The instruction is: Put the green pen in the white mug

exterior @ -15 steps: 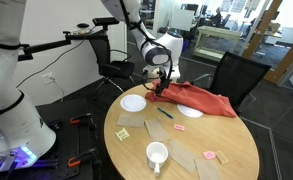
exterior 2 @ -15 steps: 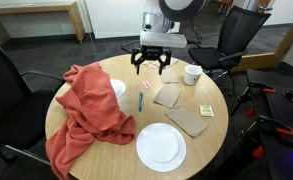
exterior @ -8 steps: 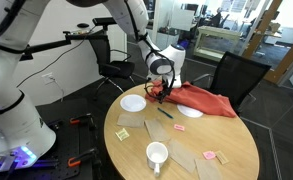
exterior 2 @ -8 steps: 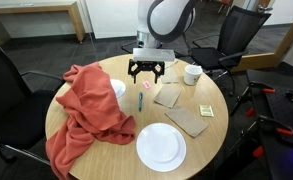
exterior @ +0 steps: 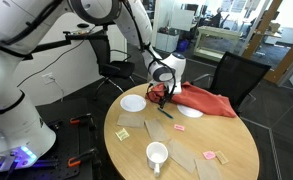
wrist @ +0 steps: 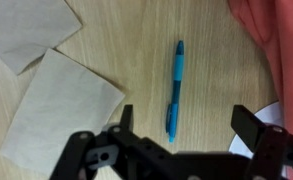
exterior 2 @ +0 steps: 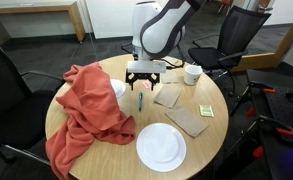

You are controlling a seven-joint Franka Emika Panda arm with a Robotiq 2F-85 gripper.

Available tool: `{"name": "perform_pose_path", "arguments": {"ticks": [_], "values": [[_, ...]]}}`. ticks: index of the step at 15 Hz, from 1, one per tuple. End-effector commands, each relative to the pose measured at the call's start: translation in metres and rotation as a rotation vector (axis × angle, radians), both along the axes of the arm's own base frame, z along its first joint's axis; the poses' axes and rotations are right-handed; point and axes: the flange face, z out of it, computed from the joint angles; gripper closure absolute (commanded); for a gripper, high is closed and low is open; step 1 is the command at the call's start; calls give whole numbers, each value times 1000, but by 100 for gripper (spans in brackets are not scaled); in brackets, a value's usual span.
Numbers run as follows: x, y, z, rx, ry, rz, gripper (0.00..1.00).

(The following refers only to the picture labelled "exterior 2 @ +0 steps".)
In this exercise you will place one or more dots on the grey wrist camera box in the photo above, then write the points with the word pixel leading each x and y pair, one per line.
pixel 146 66

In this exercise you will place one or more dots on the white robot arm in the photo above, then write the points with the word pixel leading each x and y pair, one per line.
pixel 159 30

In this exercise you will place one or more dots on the red fleece cloth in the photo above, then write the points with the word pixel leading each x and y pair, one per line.
pixel 92 100

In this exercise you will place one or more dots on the orange background chair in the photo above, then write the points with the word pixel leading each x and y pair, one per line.
pixel 226 2

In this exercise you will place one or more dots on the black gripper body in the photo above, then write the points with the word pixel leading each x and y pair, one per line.
pixel 142 75

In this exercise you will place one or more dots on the large white plate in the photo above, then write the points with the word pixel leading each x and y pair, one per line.
pixel 161 147

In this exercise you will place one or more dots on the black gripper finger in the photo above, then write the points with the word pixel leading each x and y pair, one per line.
pixel 154 79
pixel 131 81

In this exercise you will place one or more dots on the yellow-green packet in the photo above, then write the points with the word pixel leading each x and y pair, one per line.
pixel 206 111

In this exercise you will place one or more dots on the small white plate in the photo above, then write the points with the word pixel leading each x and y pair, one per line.
pixel 118 88

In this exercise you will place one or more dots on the black orange bar clamp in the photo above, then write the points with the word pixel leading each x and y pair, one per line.
pixel 285 131
pixel 268 90

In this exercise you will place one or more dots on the black robot mounting board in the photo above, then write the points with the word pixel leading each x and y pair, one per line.
pixel 279 111

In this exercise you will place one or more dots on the pink packet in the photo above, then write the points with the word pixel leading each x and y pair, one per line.
pixel 146 85

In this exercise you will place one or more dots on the green pen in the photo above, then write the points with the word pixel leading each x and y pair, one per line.
pixel 140 101

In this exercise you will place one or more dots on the wooden door frame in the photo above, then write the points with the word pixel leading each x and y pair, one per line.
pixel 286 46

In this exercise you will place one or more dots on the white mug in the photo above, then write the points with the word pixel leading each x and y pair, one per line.
pixel 191 78

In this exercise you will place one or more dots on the wooden bench table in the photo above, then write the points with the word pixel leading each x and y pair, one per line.
pixel 74 20

